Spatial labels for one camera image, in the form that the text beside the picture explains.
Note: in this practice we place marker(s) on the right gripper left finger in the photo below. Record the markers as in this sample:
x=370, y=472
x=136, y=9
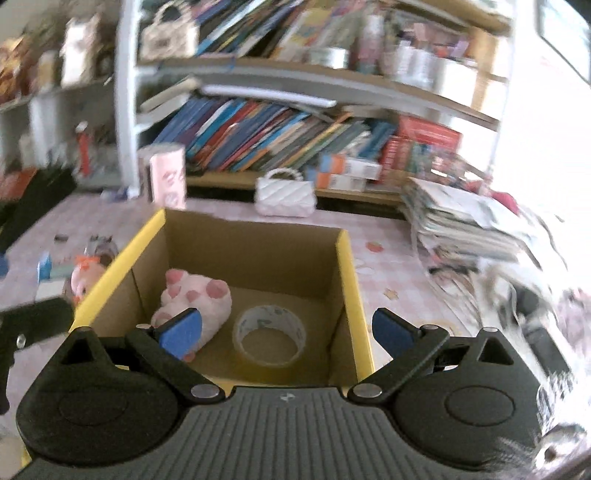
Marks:
x=163, y=348

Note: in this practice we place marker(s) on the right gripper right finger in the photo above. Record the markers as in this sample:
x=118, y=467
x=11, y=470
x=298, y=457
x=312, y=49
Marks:
x=413, y=351

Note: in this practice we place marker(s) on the pink plush pig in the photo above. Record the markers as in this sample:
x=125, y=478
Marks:
x=210, y=297

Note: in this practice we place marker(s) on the pink plush chick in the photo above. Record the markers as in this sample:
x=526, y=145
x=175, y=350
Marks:
x=87, y=272

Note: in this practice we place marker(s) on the clear tape roll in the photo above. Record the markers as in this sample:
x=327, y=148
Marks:
x=269, y=336

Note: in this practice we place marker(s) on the yellow cardboard box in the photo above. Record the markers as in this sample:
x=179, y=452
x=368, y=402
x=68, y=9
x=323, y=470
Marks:
x=280, y=303

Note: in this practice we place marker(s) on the stack of newspapers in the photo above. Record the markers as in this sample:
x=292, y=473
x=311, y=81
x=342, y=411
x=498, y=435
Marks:
x=458, y=225

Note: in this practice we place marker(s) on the pink cartoon humidifier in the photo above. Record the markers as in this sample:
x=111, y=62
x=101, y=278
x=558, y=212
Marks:
x=164, y=164

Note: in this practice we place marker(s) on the white quilted handbag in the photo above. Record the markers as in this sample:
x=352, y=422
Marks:
x=283, y=192

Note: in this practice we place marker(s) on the white wooden bookshelf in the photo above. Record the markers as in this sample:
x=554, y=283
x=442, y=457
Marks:
x=339, y=86

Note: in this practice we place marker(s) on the beige handbag on shelf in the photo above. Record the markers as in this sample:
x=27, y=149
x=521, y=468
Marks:
x=172, y=33

